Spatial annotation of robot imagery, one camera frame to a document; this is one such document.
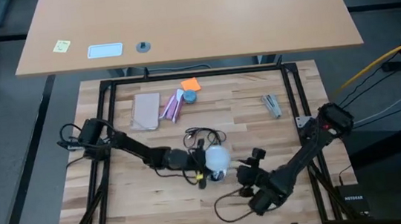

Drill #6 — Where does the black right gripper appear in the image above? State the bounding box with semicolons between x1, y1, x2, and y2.
233;147;273;199

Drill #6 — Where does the pink white stapler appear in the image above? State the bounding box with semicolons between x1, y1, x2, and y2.
156;88;188;125

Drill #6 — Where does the blue tape roll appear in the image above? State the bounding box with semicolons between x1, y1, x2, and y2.
182;88;199;105

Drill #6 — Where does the brown paper notebook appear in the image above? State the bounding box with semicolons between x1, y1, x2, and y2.
125;91;164;134

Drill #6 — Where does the orange sticky note pad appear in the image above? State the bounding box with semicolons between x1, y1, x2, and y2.
180;76;203;93

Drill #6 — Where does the white rectangular card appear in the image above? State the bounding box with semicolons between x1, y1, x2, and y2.
85;41;125;61

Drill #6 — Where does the light wooden desk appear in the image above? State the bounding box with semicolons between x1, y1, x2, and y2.
7;0;365;82

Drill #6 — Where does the black power strip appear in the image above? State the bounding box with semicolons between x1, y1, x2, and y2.
380;60;401;73

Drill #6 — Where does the yellow sticky note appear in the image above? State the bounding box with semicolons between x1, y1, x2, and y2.
51;39;72;54

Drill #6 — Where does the left wrist cable yellow tag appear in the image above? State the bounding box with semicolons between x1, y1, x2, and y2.
153;162;206;191

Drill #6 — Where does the black lamp power cord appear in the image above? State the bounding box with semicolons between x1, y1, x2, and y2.
181;124;229;153

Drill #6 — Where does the black aluminium table frame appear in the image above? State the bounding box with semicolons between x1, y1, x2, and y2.
0;41;401;224

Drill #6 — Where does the black Netgear network switch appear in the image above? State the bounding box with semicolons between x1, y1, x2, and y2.
333;182;371;219

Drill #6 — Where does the thin black floor cable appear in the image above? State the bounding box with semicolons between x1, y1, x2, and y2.
351;100;401;129

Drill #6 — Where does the white floor cable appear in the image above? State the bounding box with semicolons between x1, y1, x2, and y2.
350;90;401;125

